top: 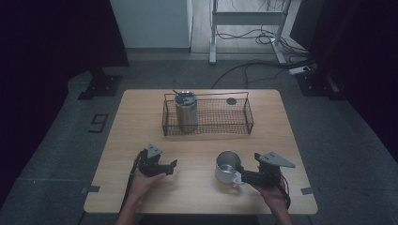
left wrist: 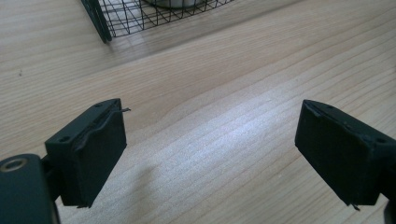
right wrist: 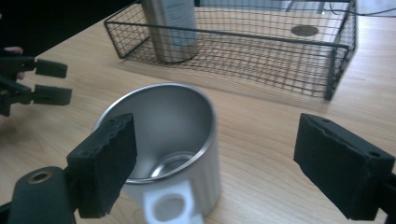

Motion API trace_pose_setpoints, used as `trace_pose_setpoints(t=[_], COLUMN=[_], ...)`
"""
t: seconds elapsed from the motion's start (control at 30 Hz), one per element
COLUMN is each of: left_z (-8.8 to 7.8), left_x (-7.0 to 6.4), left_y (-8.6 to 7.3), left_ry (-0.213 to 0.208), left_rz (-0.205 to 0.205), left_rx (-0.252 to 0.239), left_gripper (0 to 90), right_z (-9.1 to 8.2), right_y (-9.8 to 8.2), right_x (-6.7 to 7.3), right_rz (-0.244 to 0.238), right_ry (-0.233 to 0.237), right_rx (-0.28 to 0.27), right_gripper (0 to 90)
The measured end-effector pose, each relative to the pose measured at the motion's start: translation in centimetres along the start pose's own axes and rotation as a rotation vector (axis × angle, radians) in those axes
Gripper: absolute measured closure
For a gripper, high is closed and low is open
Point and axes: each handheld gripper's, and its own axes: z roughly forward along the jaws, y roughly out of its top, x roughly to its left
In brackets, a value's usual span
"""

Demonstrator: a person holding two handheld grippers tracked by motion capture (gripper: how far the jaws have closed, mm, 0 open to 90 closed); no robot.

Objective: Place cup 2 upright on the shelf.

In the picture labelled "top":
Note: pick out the person's left hand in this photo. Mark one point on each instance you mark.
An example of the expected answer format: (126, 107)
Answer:
(142, 187)

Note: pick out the white power strip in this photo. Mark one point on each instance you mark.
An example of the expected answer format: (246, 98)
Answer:
(298, 70)

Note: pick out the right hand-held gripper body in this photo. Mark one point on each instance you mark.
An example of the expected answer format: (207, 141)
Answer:
(269, 175)

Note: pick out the black round table grommet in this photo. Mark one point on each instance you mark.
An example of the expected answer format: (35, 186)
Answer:
(231, 101)

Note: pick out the dark curtain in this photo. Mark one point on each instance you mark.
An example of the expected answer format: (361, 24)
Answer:
(47, 47)
(359, 47)

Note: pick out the white cabinet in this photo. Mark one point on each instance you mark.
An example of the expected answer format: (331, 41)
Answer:
(153, 25)

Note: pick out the black stand base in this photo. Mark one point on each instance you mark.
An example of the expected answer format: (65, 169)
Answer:
(101, 87)
(316, 86)

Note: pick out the person's right hand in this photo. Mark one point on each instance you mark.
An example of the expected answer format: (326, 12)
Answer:
(273, 197)

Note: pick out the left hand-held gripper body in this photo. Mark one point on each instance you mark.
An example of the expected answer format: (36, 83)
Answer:
(150, 165)

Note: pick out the white desk frame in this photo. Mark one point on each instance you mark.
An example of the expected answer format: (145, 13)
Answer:
(247, 18)

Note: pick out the steel tumbler with lid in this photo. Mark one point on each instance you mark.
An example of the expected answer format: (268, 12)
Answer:
(186, 112)

